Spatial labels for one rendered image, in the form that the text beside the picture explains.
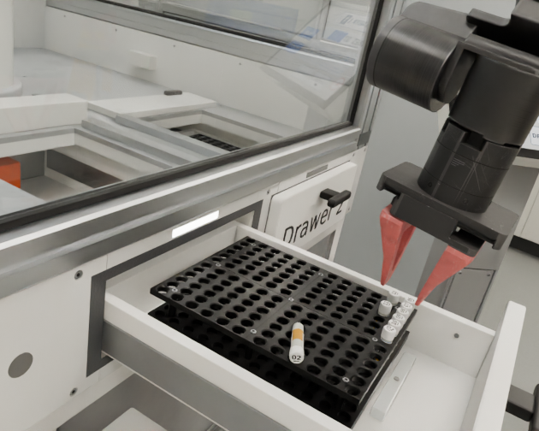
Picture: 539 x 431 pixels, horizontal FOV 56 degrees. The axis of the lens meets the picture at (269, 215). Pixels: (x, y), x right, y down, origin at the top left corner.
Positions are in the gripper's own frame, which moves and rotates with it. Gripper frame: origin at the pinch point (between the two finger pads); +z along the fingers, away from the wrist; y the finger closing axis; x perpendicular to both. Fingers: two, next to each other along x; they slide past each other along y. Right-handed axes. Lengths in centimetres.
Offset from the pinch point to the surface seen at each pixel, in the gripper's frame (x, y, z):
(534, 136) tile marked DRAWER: -86, 0, -3
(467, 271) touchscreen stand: -94, -1, 36
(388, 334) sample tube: -1.5, -0.6, 6.2
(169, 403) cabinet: -1.8, 20.5, 34.5
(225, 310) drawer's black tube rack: 6.0, 12.8, 8.9
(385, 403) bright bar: 0.0, -3.4, 12.0
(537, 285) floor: -258, -32, 93
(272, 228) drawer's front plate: -17.2, 21.6, 11.8
